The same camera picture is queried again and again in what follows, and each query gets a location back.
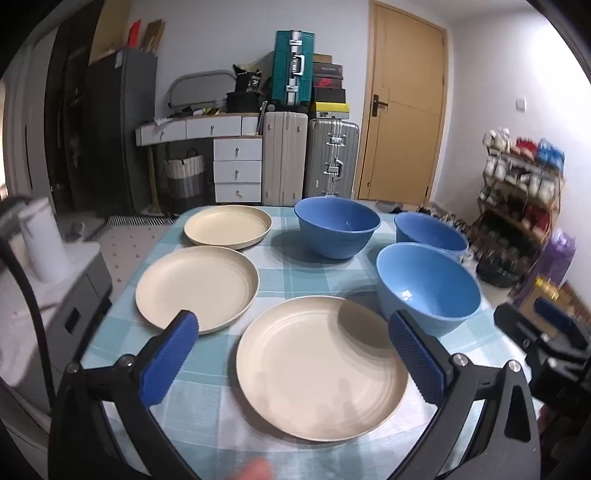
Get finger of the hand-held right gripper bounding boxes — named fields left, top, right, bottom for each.
left=493, top=303, right=550, bottom=354
left=534, top=297, right=591, bottom=350

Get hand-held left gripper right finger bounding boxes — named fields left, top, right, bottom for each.
left=388, top=309, right=542, bottom=480

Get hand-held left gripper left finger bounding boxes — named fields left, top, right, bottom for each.
left=48, top=310, right=204, bottom=480

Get cream round plate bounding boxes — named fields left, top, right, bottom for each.
left=184, top=205, right=273, bottom=250
left=135, top=246, right=260, bottom=335
left=235, top=296, right=410, bottom=442

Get blue bowl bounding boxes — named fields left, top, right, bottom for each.
left=393, top=211, right=470, bottom=260
left=376, top=243, right=483, bottom=337
left=294, top=196, right=382, bottom=260

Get person's left hand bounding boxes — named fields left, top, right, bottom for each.
left=228, top=457, right=274, bottom=480

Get trash bin with black bag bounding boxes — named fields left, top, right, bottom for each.
left=475, top=251, right=520, bottom=289

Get purple bag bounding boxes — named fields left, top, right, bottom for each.
left=514, top=230, right=578, bottom=306

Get wooden shoe rack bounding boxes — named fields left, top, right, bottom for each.
left=475, top=138, right=567, bottom=278

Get dotted floor mat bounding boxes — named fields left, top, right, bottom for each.
left=87, top=213, right=186, bottom=301

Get teal checkered tablecloth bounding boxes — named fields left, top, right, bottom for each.
left=81, top=205, right=548, bottom=480

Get rows of assorted shoes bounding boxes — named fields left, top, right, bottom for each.
left=482, top=128, right=567, bottom=260

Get white cylindrical kettle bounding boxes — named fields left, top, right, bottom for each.
left=20, top=198, right=73, bottom=284

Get woven laundry basket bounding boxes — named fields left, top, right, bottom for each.
left=165, top=148, right=206, bottom=213

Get white drawer desk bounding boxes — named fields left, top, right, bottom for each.
left=135, top=113, right=264, bottom=204

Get silver suitcase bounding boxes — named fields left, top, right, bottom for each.
left=304, top=117, right=360, bottom=199

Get beige suitcase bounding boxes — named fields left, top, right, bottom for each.
left=262, top=110, right=309, bottom=208

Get dark grey fridge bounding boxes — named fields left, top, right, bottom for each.
left=85, top=48, right=158, bottom=216

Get wooden door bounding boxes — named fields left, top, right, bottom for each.
left=354, top=0, right=449, bottom=206

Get black wardrobe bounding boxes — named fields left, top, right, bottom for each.
left=44, top=0, right=131, bottom=214

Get black storage box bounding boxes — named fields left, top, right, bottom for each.
left=226, top=91, right=262, bottom=114

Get yellow and black shoe box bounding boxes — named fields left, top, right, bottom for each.
left=309, top=101, right=351, bottom=120

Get oval grey framed mirror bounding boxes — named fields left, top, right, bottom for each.
left=165, top=69, right=236, bottom=114

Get black paper bag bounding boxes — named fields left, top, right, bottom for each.
left=233, top=64, right=262, bottom=93

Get teal suitcase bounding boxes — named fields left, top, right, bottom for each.
left=271, top=30, right=316, bottom=112

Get brown cardboard piece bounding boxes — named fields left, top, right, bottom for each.
left=139, top=19, right=165, bottom=56

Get beige board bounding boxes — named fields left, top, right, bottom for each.
left=88, top=0, right=133, bottom=65

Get black braided cable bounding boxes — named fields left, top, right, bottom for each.
left=0, top=231, right=52, bottom=374

